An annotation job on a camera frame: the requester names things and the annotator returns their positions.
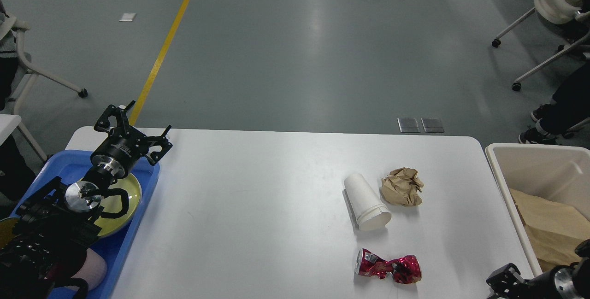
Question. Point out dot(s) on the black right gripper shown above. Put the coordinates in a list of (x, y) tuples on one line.
[(507, 281)]

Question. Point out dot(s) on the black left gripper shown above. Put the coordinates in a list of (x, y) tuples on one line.
[(119, 153)]

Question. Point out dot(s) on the brown paper bag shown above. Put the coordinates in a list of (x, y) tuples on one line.
[(554, 229)]

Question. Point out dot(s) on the brown paper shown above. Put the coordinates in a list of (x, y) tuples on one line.
[(402, 187)]

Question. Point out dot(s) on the pink mug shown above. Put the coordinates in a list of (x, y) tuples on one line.
[(88, 266)]

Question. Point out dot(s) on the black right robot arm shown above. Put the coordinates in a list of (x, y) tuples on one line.
[(581, 278)]

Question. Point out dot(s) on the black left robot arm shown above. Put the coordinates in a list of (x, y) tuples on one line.
[(52, 230)]

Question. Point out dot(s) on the blue plastic tray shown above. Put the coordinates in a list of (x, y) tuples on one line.
[(71, 165)]

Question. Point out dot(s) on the crushed red can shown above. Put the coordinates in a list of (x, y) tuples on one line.
[(404, 270)]

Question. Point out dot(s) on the beige plastic bin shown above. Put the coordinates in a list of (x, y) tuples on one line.
[(557, 173)]

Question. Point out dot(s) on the white paper scrap on floor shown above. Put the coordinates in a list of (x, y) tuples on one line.
[(128, 17)]

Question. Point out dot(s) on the white side table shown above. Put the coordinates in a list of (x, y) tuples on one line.
[(8, 123)]

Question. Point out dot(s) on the white paper cup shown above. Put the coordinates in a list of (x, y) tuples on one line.
[(369, 211)]

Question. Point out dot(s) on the teal mug yellow inside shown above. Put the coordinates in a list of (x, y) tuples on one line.
[(6, 230)]

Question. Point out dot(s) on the right metal floor plate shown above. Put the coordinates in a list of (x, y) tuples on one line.
[(432, 125)]

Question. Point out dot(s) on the metal floor plate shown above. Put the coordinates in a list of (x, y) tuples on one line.
[(432, 125), (408, 125)]

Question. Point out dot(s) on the left metal floor plate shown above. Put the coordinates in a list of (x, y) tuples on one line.
[(408, 125)]

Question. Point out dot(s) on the person in dark jeans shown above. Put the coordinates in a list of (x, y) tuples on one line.
[(568, 106)]

